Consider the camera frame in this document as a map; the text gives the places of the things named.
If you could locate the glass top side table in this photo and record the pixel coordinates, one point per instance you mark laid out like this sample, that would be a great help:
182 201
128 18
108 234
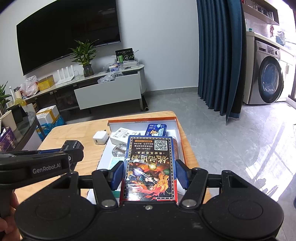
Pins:
27 136

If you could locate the clear glass jar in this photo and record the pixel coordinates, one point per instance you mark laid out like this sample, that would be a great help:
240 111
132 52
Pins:
119 150

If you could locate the red card box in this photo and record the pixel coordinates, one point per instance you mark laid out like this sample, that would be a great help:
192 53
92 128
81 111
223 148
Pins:
148 169

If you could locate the clear acrylic organizer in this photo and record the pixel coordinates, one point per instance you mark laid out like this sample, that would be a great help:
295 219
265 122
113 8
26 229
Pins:
131 63

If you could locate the black and green box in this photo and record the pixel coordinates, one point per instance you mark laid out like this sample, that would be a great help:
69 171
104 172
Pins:
124 55

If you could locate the black roll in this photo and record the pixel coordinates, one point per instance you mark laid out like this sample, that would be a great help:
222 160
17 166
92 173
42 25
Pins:
146 107

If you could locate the dark blue curtain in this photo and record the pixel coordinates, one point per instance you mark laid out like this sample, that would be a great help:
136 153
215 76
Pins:
219 58

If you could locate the white charger cube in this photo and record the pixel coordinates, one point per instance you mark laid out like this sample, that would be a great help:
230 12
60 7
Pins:
100 138

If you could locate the silver washing machine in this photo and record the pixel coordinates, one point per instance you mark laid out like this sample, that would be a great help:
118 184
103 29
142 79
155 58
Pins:
269 81

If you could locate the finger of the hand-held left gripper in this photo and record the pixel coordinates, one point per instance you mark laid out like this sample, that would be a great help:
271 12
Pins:
76 156

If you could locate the white router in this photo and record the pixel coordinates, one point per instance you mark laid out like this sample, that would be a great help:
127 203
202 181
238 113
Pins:
66 80

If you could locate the white and red plastic bag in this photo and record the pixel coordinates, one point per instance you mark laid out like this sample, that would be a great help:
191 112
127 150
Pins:
30 87

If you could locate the white washing machine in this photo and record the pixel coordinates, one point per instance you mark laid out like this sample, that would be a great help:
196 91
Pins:
289 69

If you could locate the orange cardboard box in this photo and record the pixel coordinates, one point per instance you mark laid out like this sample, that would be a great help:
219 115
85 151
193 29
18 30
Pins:
171 131

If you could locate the blue plastic case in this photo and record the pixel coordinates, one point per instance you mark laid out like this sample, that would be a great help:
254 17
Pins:
156 129

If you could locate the black device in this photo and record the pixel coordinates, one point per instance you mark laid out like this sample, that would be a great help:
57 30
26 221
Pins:
18 114

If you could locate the television cabinet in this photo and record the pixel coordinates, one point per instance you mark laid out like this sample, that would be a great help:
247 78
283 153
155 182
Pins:
142 78

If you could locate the purple patterned tin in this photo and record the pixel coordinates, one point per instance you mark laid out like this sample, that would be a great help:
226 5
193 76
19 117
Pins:
7 141

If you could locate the black charger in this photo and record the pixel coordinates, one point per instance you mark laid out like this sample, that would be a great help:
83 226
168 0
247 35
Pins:
73 145

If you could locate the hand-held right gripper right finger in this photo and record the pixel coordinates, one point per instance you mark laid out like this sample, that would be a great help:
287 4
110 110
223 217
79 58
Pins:
181 172

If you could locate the white labelled box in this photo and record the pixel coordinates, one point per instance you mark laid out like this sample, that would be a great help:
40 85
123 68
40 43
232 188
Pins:
120 135

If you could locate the white and yellow carton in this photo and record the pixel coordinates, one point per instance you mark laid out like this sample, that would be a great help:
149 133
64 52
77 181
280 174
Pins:
47 114

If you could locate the clear plastic bag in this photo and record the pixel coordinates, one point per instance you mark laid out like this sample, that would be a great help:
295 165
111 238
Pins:
108 77

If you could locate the yellow box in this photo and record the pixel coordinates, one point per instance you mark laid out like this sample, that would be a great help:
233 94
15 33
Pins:
46 84

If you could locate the black wall television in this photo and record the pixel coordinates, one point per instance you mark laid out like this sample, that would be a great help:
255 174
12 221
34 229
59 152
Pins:
69 34

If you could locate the blue plastic bag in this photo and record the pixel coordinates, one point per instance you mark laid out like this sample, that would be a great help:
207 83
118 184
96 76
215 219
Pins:
59 121

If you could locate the leafy green plant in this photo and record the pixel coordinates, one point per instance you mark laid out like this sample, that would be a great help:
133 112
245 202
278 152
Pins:
2 97

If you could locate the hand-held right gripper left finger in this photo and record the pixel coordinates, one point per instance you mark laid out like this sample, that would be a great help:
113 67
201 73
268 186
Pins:
116 172

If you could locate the yellow plastic bag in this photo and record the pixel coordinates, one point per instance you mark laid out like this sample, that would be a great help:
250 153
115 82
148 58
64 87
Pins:
20 102

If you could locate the green plant in glass vase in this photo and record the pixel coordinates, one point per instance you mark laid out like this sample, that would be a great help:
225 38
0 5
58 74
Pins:
88 70

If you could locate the wall shelf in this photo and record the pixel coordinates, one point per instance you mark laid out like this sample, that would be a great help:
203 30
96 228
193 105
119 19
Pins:
261 14

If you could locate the white open drawer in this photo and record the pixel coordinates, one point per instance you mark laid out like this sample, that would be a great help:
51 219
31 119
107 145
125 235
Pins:
108 92

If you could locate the person's left hand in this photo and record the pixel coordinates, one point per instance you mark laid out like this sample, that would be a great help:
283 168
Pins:
12 202

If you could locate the teal cardboard box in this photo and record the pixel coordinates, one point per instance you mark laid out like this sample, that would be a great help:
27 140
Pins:
113 163

